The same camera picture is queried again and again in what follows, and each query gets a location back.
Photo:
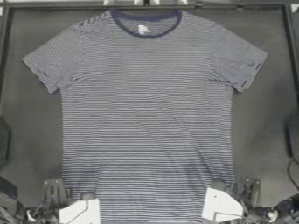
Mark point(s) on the black metal frame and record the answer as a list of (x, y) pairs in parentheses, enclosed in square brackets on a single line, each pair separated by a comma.
[(58, 6)]

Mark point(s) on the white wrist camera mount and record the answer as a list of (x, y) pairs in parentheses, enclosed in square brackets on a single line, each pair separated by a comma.
[(222, 205), (79, 213)]

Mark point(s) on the navy white striped t-shirt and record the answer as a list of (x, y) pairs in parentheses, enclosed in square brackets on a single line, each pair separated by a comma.
[(147, 116)]

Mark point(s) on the silver frame bracket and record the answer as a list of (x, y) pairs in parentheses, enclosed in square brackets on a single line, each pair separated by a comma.
[(182, 2), (155, 2), (109, 2), (138, 2)]

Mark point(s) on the black rounded side block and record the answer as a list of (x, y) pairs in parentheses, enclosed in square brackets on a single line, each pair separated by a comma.
[(4, 140), (293, 137)]

